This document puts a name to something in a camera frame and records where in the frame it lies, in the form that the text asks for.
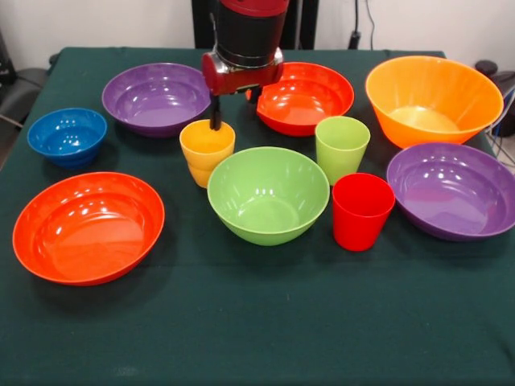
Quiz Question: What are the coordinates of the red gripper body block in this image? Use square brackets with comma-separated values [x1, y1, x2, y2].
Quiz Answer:
[200, 47, 285, 97]

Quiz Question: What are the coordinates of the yellow plastic cup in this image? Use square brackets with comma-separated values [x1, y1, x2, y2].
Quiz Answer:
[179, 119, 237, 189]

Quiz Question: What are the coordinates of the green plastic bowl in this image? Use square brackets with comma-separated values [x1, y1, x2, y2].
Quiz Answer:
[206, 146, 331, 247]

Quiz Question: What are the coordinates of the orange-red plastic bowl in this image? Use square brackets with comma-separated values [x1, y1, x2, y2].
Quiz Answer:
[12, 171, 166, 287]
[247, 61, 356, 138]

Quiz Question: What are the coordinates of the purple plastic bowl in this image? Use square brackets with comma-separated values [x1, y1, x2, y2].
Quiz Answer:
[101, 62, 214, 140]
[386, 142, 515, 243]

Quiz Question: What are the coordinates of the green plastic cup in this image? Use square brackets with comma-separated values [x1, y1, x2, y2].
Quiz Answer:
[315, 115, 372, 187]

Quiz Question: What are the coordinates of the small blue plastic bowl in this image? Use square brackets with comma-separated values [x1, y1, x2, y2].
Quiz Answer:
[27, 107, 109, 169]

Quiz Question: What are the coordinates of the red plastic cup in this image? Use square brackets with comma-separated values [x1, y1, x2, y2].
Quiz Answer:
[332, 172, 397, 253]

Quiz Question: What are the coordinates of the large orange plastic bowl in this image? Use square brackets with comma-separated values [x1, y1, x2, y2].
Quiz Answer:
[365, 55, 505, 150]

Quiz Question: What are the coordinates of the black chair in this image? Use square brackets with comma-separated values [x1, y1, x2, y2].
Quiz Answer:
[0, 66, 52, 121]
[474, 59, 515, 96]

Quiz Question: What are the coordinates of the dark green tablecloth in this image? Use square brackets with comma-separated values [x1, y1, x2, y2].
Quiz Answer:
[0, 47, 515, 386]

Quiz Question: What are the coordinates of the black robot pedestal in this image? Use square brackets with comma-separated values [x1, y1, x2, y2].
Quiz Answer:
[191, 0, 319, 51]

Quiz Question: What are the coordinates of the black wall cable plug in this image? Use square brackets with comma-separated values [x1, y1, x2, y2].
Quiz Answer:
[348, 0, 375, 51]

